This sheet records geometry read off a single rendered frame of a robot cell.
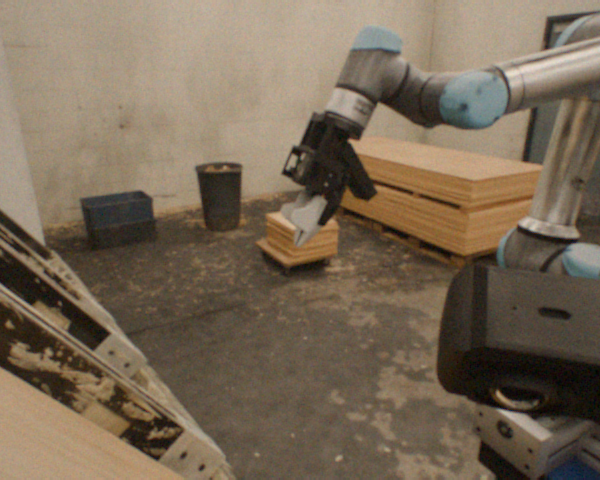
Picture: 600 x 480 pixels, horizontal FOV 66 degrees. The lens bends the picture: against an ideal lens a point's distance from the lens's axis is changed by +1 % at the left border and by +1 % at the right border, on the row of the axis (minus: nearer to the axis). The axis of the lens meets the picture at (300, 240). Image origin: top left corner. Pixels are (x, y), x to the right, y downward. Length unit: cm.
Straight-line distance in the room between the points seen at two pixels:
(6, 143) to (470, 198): 357
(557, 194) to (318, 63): 563
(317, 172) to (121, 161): 500
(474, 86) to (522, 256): 48
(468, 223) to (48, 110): 422
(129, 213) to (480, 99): 423
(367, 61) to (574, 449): 80
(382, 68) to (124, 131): 497
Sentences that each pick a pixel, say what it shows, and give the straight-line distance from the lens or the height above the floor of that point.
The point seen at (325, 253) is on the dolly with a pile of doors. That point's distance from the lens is 387.
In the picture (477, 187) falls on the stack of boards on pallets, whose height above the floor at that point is 72.
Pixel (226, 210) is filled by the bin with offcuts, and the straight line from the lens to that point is 487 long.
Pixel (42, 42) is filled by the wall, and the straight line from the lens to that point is 551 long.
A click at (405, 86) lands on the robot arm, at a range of 78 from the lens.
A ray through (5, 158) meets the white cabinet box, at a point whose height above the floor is 97.
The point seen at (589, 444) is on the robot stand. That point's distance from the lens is 106.
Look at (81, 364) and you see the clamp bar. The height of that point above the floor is 121.
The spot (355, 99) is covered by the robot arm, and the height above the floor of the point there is 154.
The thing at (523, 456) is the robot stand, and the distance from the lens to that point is 99.
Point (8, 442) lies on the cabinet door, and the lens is 51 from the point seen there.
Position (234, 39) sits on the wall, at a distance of 596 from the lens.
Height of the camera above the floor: 158
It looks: 20 degrees down
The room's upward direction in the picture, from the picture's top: straight up
